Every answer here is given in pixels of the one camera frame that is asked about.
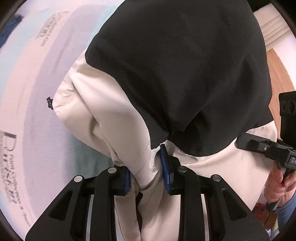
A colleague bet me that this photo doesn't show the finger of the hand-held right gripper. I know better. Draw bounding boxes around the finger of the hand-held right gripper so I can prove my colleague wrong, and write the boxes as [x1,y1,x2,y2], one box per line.
[234,133,270,154]

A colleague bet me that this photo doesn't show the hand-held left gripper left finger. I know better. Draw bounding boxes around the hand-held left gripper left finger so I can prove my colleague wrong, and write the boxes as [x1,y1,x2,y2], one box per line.
[25,166,132,241]

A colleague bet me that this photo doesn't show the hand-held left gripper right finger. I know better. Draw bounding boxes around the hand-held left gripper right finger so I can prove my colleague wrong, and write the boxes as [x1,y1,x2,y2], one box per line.
[159,144,267,241]

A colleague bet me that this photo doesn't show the beige and black hooded jacket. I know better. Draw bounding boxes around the beige and black hooded jacket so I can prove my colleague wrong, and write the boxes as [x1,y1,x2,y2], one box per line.
[53,0,281,241]

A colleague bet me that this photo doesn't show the person's right forearm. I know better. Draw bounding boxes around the person's right forearm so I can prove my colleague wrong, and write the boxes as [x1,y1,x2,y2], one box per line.
[276,195,296,232]

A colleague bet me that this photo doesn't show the dark blue clothes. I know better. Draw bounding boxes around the dark blue clothes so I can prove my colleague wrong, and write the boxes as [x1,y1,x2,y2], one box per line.
[0,14,23,48]

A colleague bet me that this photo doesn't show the person's right hand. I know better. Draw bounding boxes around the person's right hand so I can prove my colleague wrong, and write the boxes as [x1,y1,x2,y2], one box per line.
[264,160,296,207]

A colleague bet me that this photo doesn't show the wooden headboard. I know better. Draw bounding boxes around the wooden headboard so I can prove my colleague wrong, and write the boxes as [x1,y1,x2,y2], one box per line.
[266,48,296,122]

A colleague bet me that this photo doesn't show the beige curtain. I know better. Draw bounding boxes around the beige curtain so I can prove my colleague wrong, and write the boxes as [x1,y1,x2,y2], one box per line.
[253,7,292,48]

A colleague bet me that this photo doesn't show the striped bed sheet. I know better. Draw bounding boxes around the striped bed sheet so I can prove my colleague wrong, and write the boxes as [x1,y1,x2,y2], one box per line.
[0,0,126,235]

